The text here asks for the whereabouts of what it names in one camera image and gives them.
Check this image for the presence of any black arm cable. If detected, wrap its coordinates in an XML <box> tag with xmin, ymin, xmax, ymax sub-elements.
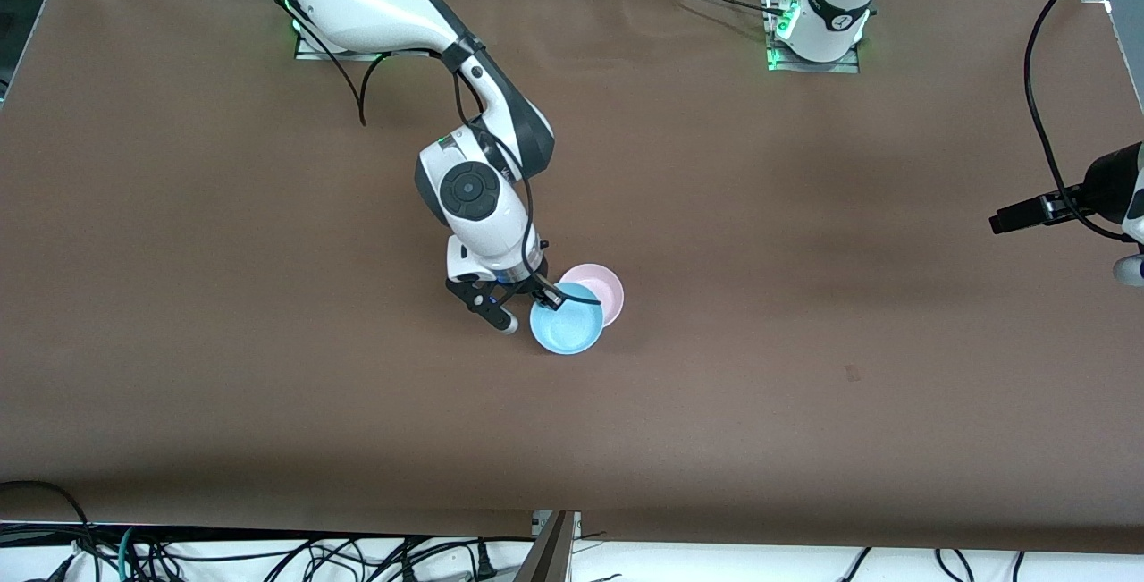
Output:
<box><xmin>1023</xmin><ymin>0</ymin><xmax>1144</xmax><ymax>243</ymax></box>
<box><xmin>253</xmin><ymin>0</ymin><xmax>604</xmax><ymax>310</ymax></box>

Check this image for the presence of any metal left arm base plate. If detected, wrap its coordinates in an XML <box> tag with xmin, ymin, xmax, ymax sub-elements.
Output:
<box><xmin>764</xmin><ymin>0</ymin><xmax>861</xmax><ymax>74</ymax></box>

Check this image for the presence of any metal table frame post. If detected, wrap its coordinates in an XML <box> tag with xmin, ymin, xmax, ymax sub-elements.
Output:
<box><xmin>514</xmin><ymin>510</ymin><xmax>582</xmax><ymax>582</ymax></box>

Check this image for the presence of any pink bowl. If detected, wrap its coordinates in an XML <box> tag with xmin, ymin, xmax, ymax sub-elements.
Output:
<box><xmin>559</xmin><ymin>263</ymin><xmax>626</xmax><ymax>328</ymax></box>

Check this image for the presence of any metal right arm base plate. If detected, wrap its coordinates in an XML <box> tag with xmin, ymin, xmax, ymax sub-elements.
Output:
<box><xmin>293</xmin><ymin>23</ymin><xmax>387</xmax><ymax>63</ymax></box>

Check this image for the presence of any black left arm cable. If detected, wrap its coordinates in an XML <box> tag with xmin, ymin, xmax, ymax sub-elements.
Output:
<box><xmin>1023</xmin><ymin>0</ymin><xmax>1144</xmax><ymax>243</ymax></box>

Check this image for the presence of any light blue bowl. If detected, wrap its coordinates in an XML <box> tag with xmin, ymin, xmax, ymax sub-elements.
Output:
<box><xmin>529</xmin><ymin>282</ymin><xmax>605</xmax><ymax>357</ymax></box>

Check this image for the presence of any long black floor cable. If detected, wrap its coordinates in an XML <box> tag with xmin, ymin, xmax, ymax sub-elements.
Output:
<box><xmin>134</xmin><ymin>534</ymin><xmax>537</xmax><ymax>582</ymax></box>

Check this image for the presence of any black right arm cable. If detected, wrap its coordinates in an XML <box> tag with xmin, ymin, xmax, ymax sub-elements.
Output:
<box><xmin>253</xmin><ymin>0</ymin><xmax>604</xmax><ymax>310</ymax></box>

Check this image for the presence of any looped black floor cable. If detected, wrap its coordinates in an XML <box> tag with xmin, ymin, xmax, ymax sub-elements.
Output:
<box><xmin>0</xmin><ymin>480</ymin><xmax>95</xmax><ymax>582</ymax></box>

